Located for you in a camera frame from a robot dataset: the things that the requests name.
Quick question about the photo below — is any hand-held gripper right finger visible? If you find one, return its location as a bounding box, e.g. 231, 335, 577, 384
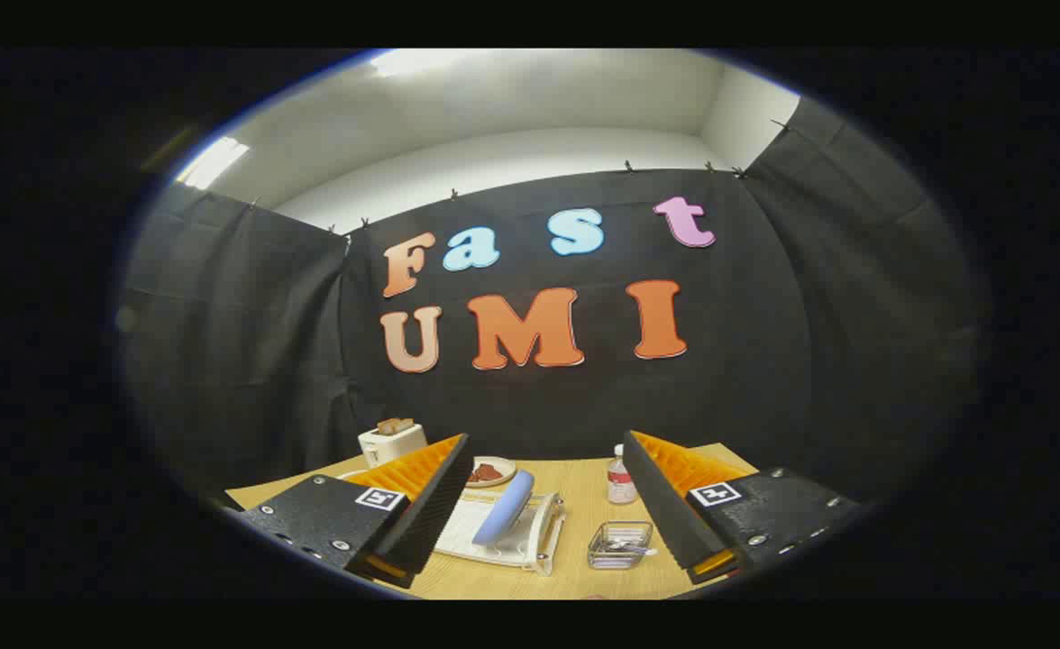
622, 431, 864, 585

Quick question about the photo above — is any beige oval plate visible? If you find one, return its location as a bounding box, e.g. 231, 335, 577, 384
465, 456, 518, 489

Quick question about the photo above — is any white toaster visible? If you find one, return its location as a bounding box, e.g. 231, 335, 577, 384
359, 418, 428, 468

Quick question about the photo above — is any blue plate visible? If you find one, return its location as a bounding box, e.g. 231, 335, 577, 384
471, 470, 536, 547

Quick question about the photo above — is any black backdrop cloth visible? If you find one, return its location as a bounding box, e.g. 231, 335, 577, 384
120, 95, 986, 506

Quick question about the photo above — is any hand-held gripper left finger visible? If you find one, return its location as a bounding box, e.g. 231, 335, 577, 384
240, 433, 475, 590

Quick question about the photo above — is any ceiling light panel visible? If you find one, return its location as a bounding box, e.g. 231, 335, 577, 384
174, 135, 251, 190

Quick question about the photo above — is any white wire dish rack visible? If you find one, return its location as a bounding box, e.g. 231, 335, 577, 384
336, 469, 567, 578

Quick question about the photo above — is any metal wire basket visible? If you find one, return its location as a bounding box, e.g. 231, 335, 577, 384
587, 521, 655, 571

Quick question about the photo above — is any clear plastic water bottle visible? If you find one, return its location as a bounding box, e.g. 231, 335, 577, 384
607, 443, 639, 505

